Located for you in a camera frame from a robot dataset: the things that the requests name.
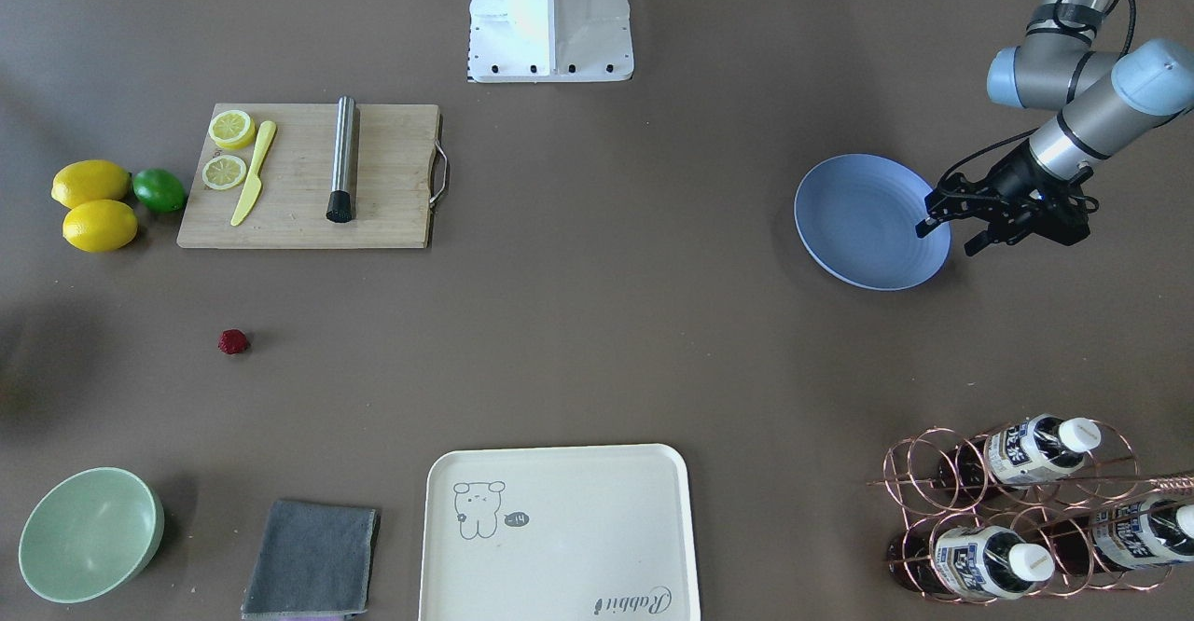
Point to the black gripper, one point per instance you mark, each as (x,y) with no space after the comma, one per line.
(1010,179)

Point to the blue plate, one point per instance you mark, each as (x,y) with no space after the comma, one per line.
(856,214)

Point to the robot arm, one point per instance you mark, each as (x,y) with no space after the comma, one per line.
(1101,103)

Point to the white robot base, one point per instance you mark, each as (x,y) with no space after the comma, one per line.
(549,41)

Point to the red strawberry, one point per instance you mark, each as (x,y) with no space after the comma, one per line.
(233,341)

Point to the tea bottle back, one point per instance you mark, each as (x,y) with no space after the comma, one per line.
(1146,534)
(1040,449)

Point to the tea bottle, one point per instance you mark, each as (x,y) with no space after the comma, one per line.
(1146,534)
(1040,449)
(961,559)

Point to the tea bottle front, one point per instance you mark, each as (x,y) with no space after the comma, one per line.
(961,559)

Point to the cream rabbit tray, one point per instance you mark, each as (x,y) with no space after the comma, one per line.
(560,533)

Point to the wooden cutting board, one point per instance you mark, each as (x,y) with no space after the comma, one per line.
(393,184)

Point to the steel muddler black tip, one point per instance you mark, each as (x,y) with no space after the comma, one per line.
(340,208)

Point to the yellow plastic knife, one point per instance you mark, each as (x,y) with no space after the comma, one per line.
(252,185)

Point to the grey folded cloth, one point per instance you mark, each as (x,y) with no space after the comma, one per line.
(314,563)

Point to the lower lemon slice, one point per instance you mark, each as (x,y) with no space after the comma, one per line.
(232,129)

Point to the lemon slice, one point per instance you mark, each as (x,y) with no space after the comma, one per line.
(224,172)
(232,129)

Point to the upper lemon slice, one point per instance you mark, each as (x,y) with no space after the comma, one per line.
(224,172)

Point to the green lime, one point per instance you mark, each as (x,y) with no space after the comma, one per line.
(159,190)

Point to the yellow lemon far side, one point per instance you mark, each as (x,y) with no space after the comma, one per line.
(100,226)

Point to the yellow lemon near board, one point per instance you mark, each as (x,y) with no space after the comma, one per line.
(90,180)

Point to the green bowl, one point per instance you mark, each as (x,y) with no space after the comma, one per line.
(92,533)

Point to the copper wire bottle rack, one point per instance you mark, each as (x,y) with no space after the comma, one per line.
(1111,475)

